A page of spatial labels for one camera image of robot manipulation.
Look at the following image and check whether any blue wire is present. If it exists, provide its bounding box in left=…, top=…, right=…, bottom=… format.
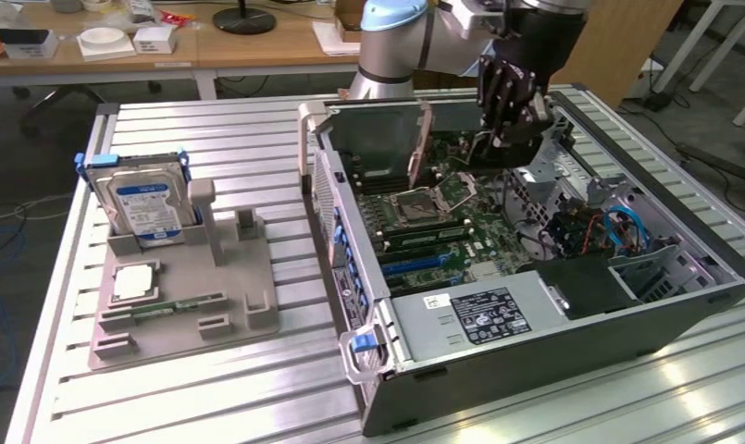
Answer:
left=604, top=207, right=652, bottom=255

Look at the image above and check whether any green RAM stick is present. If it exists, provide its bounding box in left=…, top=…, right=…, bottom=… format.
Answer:
left=128, top=300, right=201, bottom=320

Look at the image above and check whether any silver CPU chip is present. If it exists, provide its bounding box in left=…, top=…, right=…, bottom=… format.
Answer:
left=113, top=266, right=156, bottom=302

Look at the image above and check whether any white paper stack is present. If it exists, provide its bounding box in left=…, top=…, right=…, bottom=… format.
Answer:
left=313, top=20, right=362, bottom=56

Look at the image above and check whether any white table frame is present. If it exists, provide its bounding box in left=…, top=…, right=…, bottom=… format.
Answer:
left=649, top=0, right=745, bottom=126

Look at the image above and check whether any grey power supply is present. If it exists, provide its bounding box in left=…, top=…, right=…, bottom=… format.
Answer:
left=389, top=270, right=572, bottom=362

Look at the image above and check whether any green motherboard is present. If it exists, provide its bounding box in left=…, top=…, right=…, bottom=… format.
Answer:
left=346, top=131, right=516, bottom=297

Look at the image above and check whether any metal socket cover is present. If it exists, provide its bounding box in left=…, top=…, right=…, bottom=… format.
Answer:
left=433, top=170, right=479, bottom=209

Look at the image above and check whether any small white labelled box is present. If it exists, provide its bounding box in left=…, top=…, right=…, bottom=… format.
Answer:
left=132, top=25, right=180, bottom=55

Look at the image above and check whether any hard disk with blue caddy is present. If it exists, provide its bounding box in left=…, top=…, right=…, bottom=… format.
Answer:
left=69, top=150, right=192, bottom=249

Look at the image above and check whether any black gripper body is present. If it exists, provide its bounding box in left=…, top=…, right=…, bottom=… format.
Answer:
left=495, top=8, right=589, bottom=87

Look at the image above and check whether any white box with dark lid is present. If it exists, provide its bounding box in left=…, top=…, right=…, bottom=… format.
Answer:
left=0, top=28, right=62, bottom=59

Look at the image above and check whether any black open PC case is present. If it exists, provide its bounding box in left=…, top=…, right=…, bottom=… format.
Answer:
left=297, top=82, right=745, bottom=438

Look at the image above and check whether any black round lamp base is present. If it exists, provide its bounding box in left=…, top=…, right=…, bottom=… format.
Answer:
left=213, top=0, right=278, bottom=34

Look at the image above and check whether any cardboard box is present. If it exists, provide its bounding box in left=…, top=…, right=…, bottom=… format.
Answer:
left=334, top=0, right=373, bottom=43

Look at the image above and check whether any wooden cabinet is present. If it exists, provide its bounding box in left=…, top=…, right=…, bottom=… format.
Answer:
left=544, top=0, right=687, bottom=107

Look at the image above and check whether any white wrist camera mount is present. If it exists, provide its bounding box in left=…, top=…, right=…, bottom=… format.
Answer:
left=444, top=0, right=511, bottom=42

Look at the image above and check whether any red wire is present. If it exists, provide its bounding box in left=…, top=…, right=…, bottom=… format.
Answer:
left=579, top=212, right=615, bottom=251

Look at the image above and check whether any white floor cable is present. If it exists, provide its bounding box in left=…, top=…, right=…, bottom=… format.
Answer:
left=0, top=193, right=72, bottom=221

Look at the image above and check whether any black office chair base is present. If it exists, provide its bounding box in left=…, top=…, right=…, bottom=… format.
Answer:
left=13, top=82, right=102, bottom=135

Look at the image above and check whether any CPU socket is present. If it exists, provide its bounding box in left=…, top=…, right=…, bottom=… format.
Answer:
left=389, top=187, right=448, bottom=228

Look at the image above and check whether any black RAM stick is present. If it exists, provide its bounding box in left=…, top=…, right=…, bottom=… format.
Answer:
left=381, top=224, right=472, bottom=252

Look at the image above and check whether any blue floor cable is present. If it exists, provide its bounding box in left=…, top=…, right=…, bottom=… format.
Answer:
left=0, top=216, right=28, bottom=399

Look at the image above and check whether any blue expansion slot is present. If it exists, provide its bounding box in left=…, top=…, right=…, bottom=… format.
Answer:
left=381, top=252, right=448, bottom=275

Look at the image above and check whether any wooden desk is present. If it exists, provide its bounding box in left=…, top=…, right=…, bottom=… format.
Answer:
left=0, top=0, right=535, bottom=89

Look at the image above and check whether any grey parts rack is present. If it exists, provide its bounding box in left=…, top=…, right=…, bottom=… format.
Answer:
left=86, top=179, right=282, bottom=374

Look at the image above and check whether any grey disk bay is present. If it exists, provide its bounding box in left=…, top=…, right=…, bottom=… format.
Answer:
left=605, top=244, right=720, bottom=302

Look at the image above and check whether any low-profile graphics card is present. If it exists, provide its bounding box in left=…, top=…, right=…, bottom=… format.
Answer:
left=407, top=101, right=545, bottom=191

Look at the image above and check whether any white round dish on block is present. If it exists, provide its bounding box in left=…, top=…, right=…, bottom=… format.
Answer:
left=77, top=26, right=138, bottom=61

